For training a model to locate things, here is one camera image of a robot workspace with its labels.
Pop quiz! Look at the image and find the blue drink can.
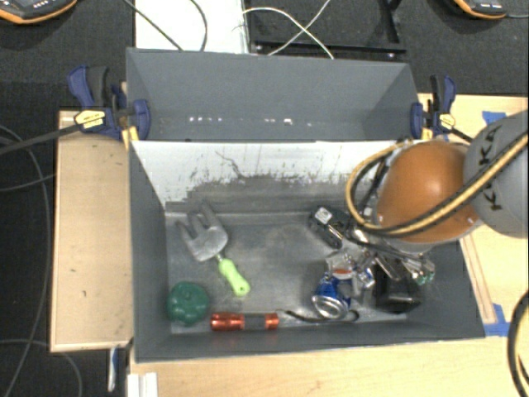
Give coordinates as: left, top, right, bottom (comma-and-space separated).
312, 262, 359, 320

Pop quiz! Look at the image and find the grey metal bin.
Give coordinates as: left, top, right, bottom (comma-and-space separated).
125, 47, 487, 363

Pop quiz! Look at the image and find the orange flashlight with black cord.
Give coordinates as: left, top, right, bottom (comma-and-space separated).
210, 309, 360, 333

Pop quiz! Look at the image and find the grey garden fork green handle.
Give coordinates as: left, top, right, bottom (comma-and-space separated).
175, 200, 252, 298

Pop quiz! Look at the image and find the pale wood board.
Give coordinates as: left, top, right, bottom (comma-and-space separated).
49, 109, 134, 353

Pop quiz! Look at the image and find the green toy bell pepper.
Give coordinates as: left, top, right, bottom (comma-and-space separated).
166, 281, 210, 327

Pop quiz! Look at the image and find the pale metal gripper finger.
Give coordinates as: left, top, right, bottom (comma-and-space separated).
351, 265, 376, 296
326, 251, 365, 270

